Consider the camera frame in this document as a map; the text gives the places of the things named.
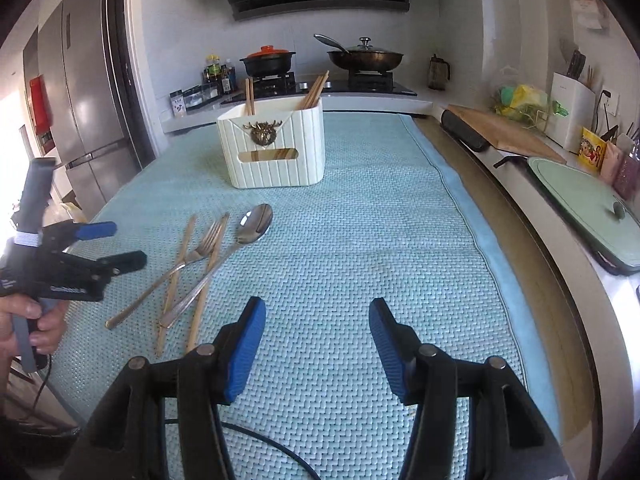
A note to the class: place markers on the silver spoon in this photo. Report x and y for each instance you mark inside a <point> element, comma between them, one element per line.
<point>252,227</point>

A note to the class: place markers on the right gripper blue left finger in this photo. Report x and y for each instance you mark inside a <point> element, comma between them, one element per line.
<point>240,349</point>

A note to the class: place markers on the grey refrigerator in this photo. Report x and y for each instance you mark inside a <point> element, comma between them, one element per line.
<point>91,100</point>

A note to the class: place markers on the yellow green bag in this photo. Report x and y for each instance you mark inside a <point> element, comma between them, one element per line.
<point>527,105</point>

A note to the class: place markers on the yellow snack packet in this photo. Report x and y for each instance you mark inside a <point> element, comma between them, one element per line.
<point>591,151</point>

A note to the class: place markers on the thin wooden chopstick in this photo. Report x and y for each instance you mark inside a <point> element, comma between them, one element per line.
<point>313,96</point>

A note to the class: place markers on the black pot orange lid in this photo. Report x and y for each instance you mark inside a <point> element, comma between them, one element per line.
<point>268,61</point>

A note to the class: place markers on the sauce bottles group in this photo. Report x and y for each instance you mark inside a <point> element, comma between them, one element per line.
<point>218,76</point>

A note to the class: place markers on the silver fork gold handle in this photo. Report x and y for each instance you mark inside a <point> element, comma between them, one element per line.
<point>204,249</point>

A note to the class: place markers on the green electric griddle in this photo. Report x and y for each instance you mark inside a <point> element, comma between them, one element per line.
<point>591,208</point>

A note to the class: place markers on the dark glass kettle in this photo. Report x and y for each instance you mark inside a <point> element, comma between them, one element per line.
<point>439,73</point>

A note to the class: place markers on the white knife block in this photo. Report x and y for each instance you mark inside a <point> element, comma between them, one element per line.
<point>571,106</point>

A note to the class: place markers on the light blue woven mat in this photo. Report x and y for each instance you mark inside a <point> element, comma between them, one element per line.
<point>390,219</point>

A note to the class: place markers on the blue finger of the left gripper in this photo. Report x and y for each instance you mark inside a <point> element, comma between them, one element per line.
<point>121,264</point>
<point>93,231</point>

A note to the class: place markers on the white-lid spice jar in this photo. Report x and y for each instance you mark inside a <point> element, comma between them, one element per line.
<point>178,106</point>

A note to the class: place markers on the black gas stove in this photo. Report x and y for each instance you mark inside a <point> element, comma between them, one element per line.
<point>356,82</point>

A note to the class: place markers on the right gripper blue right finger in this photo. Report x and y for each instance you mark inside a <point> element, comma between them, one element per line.
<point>396,346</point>

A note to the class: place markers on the black wok glass lid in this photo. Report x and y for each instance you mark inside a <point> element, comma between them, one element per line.
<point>361,58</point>

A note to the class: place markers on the cream utensil holder box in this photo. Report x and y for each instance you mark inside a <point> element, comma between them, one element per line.
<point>281,144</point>

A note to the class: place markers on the wooden cutting board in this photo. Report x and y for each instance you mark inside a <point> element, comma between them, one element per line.
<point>479,129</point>

